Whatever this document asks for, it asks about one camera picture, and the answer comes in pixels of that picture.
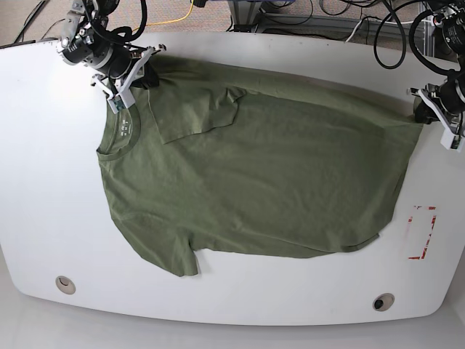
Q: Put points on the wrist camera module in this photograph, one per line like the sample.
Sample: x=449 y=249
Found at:
x=120 y=102
x=451 y=141

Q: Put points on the red tape rectangle marking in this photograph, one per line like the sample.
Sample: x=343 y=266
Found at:
x=419 y=231

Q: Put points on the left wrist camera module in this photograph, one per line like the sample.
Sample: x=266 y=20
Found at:
x=451 y=141

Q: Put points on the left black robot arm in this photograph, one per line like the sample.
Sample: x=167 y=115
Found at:
x=449 y=15

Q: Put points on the right table cable grommet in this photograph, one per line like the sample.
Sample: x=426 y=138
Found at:
x=383 y=302

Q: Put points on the olive green t-shirt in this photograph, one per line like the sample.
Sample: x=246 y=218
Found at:
x=247 y=161

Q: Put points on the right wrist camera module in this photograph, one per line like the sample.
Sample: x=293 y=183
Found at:
x=120 y=102

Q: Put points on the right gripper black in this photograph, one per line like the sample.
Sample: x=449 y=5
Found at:
x=125 y=69

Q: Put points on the grey aluminium frame rail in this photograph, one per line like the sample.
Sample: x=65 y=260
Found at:
x=357 y=21

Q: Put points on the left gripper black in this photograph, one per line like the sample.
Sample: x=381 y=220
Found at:
x=444 y=103

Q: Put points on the table cable grommet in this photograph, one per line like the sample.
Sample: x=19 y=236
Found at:
x=383 y=302
x=65 y=285

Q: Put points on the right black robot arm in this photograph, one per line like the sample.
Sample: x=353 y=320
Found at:
x=85 y=38

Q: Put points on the left table cable grommet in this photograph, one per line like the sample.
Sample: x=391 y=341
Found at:
x=65 y=285

